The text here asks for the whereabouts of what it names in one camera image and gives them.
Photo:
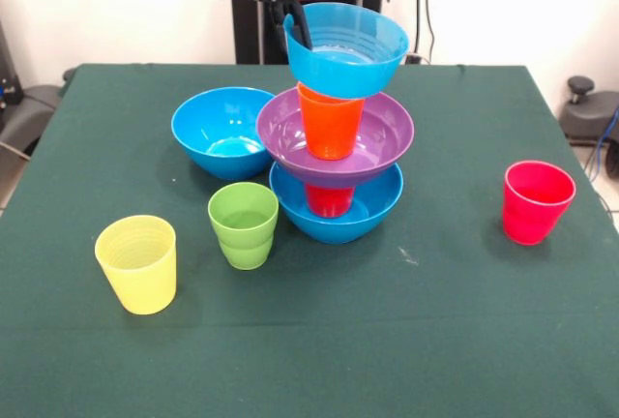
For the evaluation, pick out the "pink plastic cup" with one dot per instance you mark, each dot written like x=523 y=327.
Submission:
x=534 y=205

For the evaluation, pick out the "dark green tablecloth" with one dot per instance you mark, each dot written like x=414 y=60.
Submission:
x=435 y=365

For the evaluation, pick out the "purple plastic bowl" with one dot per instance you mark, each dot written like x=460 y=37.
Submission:
x=387 y=147

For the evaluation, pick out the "large blue plastic bowl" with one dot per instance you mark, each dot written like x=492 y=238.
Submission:
x=382 y=200
x=217 y=128

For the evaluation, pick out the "dark grey machine foot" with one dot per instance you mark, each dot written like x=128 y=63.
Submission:
x=29 y=113
x=590 y=113

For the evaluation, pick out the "yellow plastic cup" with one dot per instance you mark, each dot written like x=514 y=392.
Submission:
x=138 y=273

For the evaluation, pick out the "small patterned blue bowl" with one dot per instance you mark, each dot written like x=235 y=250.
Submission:
x=348 y=74

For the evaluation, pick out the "green plastic cup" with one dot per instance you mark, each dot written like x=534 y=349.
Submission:
x=246 y=256
x=242 y=215

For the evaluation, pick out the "orange plastic cup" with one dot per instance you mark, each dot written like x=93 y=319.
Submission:
x=331 y=128

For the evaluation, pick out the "red plastic cup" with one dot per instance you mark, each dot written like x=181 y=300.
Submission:
x=329 y=200

